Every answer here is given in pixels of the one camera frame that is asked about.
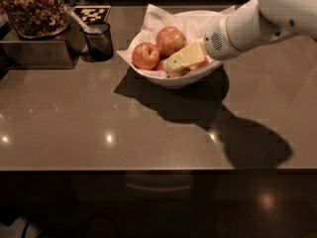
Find red apple top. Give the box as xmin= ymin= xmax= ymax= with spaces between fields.
xmin=156 ymin=26 xmax=187 ymax=58

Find small red apple bottom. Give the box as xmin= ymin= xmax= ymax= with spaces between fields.
xmin=155 ymin=59 xmax=165 ymax=71

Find white ceramic bowl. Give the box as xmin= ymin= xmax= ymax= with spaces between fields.
xmin=129 ymin=10 xmax=241 ymax=90

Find black mesh cup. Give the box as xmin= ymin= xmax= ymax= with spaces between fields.
xmin=83 ymin=22 xmax=114 ymax=61

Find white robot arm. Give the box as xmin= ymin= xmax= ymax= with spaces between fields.
xmin=163 ymin=0 xmax=317 ymax=72

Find white plastic spoon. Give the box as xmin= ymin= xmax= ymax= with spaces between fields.
xmin=63 ymin=5 xmax=90 ymax=34

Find black white fiducial marker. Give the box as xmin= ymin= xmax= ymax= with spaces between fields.
xmin=73 ymin=6 xmax=111 ymax=23

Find red apple left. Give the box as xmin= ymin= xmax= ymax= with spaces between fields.
xmin=132 ymin=43 xmax=160 ymax=70

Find grey metal box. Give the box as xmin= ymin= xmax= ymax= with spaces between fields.
xmin=0 ymin=24 xmax=86 ymax=69

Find red yellow apple front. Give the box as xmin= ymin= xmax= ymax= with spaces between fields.
xmin=167 ymin=67 xmax=191 ymax=78

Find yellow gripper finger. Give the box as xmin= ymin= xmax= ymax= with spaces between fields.
xmin=163 ymin=41 xmax=207 ymax=72

